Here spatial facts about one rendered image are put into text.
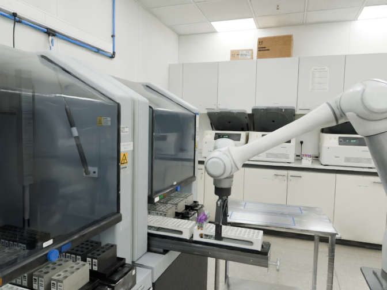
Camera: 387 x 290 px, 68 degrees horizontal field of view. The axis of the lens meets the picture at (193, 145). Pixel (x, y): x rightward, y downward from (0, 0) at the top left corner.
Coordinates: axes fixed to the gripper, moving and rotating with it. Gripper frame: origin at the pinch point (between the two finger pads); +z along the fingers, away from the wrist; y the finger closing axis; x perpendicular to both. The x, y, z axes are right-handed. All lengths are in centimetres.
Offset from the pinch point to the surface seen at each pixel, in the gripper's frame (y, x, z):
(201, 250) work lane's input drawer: -6.7, 7.1, 7.4
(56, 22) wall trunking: 48, 140, -119
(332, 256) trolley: 29, -50, 16
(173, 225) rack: -3.8, 21.9, -0.5
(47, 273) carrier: -59, 39, -2
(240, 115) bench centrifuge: 251, 37, -59
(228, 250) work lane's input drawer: -6.8, -5.2, 5.4
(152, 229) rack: -3.1, 32.8, 3.6
